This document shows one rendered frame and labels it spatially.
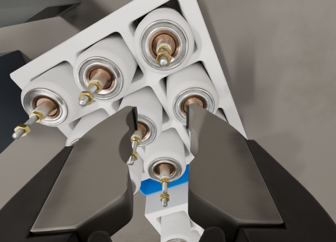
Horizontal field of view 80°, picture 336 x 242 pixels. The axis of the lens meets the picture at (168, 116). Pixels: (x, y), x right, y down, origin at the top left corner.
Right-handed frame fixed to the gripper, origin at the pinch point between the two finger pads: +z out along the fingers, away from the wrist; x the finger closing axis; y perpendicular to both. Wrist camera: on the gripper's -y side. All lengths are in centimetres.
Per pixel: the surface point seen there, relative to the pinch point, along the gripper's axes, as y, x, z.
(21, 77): 7.1, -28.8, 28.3
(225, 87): 11.1, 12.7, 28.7
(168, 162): 24.5, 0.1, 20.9
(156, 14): -3.8, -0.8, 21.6
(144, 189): 51, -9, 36
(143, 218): 84, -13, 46
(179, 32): -1.4, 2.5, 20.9
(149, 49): 0.9, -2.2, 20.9
